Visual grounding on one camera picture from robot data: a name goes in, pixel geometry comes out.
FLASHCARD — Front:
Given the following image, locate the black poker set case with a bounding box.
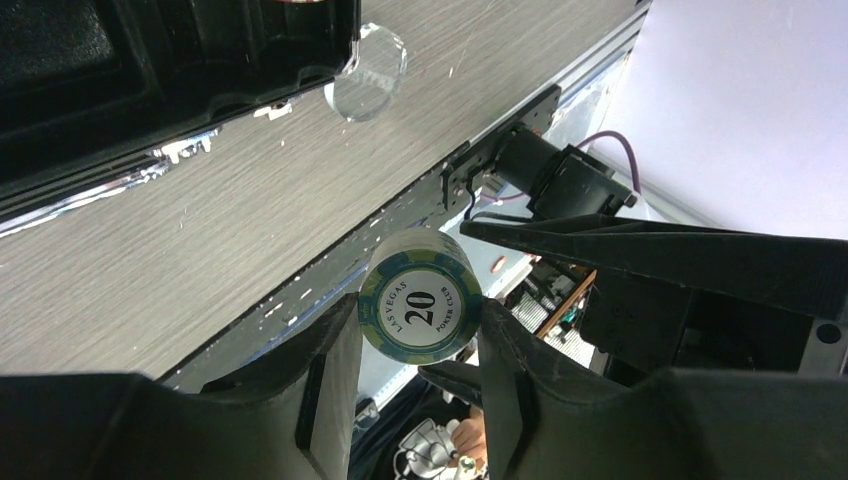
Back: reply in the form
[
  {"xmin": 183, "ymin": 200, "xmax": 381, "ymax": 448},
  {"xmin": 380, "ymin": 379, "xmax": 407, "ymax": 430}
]
[{"xmin": 1, "ymin": 1, "xmax": 361, "ymax": 235}]

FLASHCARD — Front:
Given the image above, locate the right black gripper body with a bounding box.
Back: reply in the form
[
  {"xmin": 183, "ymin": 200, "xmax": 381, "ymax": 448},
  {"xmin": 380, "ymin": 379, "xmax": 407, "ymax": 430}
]
[{"xmin": 579, "ymin": 272, "xmax": 847, "ymax": 386}]

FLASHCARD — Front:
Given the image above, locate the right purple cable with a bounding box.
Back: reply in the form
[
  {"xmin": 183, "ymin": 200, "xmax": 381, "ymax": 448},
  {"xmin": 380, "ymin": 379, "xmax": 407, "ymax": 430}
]
[{"xmin": 480, "ymin": 130, "xmax": 643, "ymax": 205}]

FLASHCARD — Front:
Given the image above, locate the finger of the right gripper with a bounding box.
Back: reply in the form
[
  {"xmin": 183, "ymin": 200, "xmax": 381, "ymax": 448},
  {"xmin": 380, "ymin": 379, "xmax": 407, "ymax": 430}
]
[
  {"xmin": 460, "ymin": 214, "xmax": 847, "ymax": 318},
  {"xmin": 418, "ymin": 360, "xmax": 483, "ymax": 408}
]

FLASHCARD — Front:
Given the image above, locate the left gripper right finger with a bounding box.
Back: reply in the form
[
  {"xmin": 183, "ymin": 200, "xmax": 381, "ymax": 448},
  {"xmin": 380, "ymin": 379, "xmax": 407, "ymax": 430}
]
[{"xmin": 479, "ymin": 300, "xmax": 847, "ymax": 479}]

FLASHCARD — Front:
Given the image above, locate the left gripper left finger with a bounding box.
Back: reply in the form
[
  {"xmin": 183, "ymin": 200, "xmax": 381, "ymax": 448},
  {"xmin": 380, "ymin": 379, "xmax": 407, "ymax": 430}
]
[{"xmin": 1, "ymin": 294, "xmax": 362, "ymax": 479}]

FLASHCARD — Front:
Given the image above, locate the green chip stack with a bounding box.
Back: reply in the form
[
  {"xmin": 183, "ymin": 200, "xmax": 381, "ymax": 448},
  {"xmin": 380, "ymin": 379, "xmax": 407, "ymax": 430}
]
[{"xmin": 357, "ymin": 227, "xmax": 484, "ymax": 366}]

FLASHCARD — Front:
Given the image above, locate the clear round disc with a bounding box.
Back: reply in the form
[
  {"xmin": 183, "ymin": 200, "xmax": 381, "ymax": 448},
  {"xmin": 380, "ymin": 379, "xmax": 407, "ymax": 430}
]
[{"xmin": 323, "ymin": 22, "xmax": 408, "ymax": 122}]

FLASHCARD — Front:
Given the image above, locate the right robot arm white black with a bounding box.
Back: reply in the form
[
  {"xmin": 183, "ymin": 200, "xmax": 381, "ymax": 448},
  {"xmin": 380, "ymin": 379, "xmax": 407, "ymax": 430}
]
[{"xmin": 462, "ymin": 125, "xmax": 847, "ymax": 410}]

